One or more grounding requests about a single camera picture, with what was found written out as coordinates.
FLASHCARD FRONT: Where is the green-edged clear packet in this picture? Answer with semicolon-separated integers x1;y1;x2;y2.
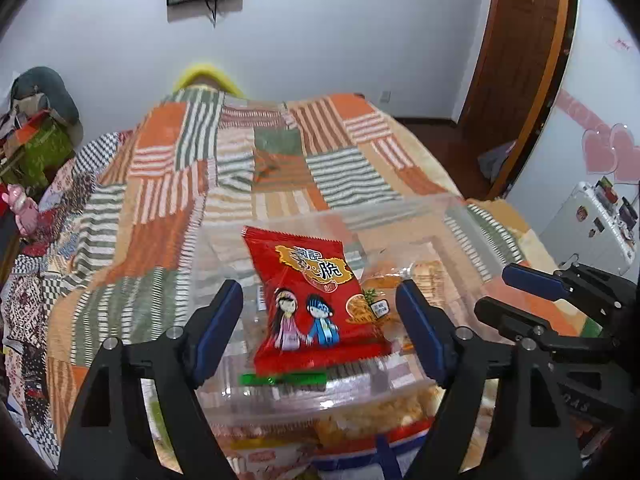
239;372;329;387

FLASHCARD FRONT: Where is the pink toy figure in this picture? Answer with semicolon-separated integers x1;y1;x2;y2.
2;183;39;235

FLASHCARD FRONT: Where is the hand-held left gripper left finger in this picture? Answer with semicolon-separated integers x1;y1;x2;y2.
57;280;246;480

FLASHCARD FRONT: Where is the blue and red snack packet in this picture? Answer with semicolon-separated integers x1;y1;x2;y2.
309;427;437;480

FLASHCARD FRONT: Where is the striped patchwork blanket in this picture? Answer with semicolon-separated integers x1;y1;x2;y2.
0;87;588;466

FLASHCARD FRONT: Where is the brown wooden door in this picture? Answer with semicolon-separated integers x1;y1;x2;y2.
456;0;575;202

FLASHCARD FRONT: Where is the clear bread packet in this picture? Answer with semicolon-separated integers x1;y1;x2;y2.
359;259;453;353

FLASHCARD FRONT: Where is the red cartoon snack packet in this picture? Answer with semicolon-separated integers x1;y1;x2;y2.
242;226;393;376

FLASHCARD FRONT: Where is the yellow puffed snack packet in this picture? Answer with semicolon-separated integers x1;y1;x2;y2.
314;385;447;447

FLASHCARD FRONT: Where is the clear plastic container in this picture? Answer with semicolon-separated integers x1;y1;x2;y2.
192;195;506;426

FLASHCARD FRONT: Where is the red and white snack packet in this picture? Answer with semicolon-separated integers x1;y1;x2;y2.
220;422;321;480

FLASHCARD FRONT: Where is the yellow pillow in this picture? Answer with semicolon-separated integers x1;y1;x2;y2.
172;62;247;97

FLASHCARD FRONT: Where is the pink heart decoration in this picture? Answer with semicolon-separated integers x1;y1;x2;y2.
581;122;640;184

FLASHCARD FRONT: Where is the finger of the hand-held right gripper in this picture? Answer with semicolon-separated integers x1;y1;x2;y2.
502;262;581;303
474;296;566;348

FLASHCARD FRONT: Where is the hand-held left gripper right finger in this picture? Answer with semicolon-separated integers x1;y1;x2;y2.
395;280;587;480

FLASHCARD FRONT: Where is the white mini fridge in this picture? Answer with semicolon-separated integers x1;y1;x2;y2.
537;180;640;277

